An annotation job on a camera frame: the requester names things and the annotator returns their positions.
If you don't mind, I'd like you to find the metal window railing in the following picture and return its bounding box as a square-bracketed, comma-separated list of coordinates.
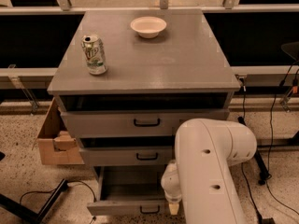
[0, 0, 299, 91]

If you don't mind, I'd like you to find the green white soda can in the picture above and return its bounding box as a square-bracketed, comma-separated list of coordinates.
[81, 35, 107, 76]

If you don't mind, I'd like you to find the black cable right floor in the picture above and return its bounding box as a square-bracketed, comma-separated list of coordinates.
[238, 77, 299, 224]

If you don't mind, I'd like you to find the black stand leg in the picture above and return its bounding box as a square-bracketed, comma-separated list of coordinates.
[0, 178, 69, 224]
[236, 116, 271, 186]

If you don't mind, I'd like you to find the black cable floor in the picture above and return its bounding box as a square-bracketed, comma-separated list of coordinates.
[238, 77, 299, 224]
[19, 180, 99, 224]

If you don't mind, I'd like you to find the black stand leg right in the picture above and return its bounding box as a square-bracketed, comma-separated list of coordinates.
[236, 116, 271, 186]

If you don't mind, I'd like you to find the white paper bowl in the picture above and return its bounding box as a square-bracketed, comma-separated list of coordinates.
[130, 17, 167, 39]

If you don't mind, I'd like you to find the grey top drawer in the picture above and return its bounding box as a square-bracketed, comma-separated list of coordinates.
[61, 109, 229, 138]

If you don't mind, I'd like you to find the black stand leg left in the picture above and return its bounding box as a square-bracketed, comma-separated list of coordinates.
[0, 178, 69, 224]

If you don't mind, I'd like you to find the grey bottom drawer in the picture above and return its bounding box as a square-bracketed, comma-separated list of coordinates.
[87, 165, 169, 216]

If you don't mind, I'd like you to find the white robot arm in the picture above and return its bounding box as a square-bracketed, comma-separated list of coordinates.
[161, 119, 257, 224]

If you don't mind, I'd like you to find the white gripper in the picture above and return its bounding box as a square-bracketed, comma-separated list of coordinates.
[161, 160, 182, 216]

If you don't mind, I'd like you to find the grey middle drawer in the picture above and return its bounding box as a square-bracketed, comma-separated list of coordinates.
[79, 147, 173, 166]

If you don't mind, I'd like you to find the grey drawer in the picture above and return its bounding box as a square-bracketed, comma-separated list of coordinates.
[87, 165, 169, 216]
[79, 147, 173, 166]
[61, 109, 229, 138]

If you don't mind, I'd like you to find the black cable left floor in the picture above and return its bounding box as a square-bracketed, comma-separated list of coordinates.
[19, 180, 99, 224]

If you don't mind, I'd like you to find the brown cardboard box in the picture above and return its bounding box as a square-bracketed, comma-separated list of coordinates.
[37, 100, 83, 165]

